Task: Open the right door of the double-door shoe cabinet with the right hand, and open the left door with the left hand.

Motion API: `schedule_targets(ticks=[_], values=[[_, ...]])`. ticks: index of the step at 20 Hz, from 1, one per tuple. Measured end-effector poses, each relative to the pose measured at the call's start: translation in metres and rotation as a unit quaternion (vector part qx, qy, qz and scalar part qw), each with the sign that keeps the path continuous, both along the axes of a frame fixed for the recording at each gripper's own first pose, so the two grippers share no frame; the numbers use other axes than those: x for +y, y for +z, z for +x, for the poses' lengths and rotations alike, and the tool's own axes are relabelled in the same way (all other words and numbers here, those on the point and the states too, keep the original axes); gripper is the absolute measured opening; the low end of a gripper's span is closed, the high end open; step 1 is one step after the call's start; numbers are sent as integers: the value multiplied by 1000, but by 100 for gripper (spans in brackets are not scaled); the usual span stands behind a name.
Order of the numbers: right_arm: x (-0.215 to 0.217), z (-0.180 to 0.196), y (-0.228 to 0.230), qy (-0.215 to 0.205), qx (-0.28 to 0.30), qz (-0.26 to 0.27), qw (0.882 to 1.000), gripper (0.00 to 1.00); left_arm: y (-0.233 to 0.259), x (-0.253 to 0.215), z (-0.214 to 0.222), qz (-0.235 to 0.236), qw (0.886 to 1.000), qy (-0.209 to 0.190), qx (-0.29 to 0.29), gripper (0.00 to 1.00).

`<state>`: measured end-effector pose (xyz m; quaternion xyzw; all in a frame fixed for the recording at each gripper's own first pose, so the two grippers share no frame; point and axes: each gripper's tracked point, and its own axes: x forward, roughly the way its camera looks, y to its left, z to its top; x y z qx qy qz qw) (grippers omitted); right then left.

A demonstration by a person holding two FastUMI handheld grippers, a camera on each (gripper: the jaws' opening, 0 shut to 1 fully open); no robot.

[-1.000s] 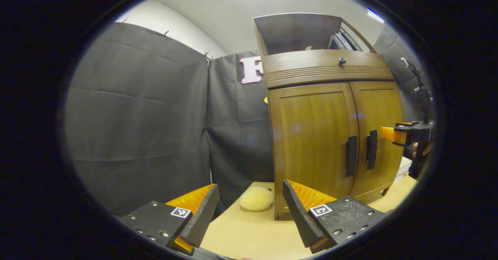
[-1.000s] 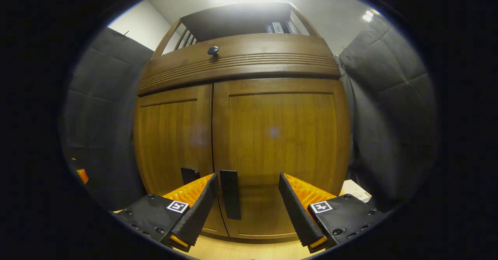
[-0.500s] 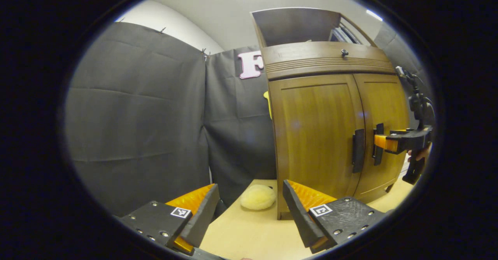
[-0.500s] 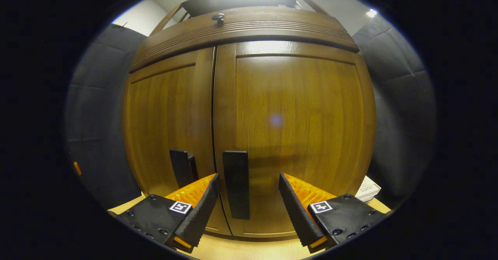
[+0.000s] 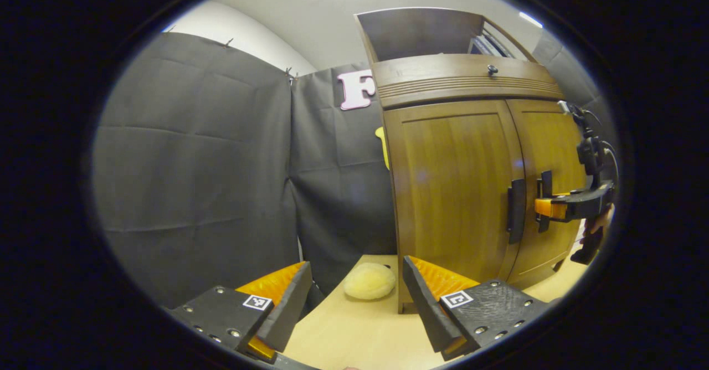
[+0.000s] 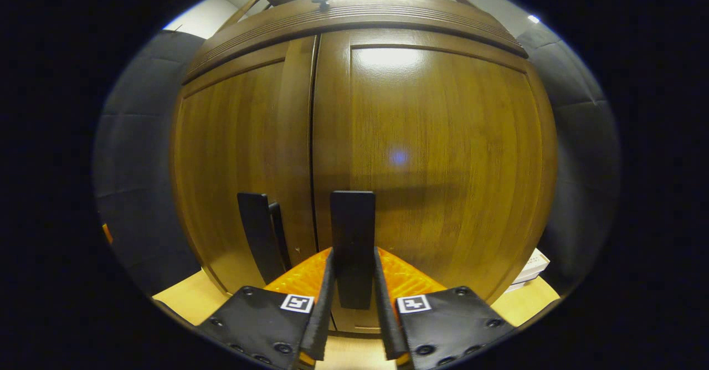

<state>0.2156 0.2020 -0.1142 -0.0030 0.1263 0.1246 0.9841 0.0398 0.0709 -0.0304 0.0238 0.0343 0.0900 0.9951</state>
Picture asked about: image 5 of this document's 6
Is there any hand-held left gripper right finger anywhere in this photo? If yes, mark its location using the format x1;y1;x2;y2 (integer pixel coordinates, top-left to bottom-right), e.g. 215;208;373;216
402;255;550;361

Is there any wooden double-door shoe cabinet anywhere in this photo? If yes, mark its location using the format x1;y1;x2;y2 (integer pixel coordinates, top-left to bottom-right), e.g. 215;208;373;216
354;7;596;314

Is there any yellow fluffy plush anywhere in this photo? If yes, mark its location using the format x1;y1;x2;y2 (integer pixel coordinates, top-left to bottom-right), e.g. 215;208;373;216
342;262;397;301

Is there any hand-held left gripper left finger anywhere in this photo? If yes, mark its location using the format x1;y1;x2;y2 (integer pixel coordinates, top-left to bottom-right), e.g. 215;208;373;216
166;260;314;365

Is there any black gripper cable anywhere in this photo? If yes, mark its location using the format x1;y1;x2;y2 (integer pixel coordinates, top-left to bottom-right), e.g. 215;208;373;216
601;140;620;183

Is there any wooden shoe cabinet door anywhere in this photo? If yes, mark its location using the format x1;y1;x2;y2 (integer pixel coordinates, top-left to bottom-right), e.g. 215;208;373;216
383;100;526;312
507;99;588;290

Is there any wooden drawer with black knob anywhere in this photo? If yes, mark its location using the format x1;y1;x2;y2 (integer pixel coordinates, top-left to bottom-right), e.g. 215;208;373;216
372;54;566;109

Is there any black backdrop cloth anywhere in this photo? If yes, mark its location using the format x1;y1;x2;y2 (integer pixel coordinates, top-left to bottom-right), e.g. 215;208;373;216
91;29;618;310

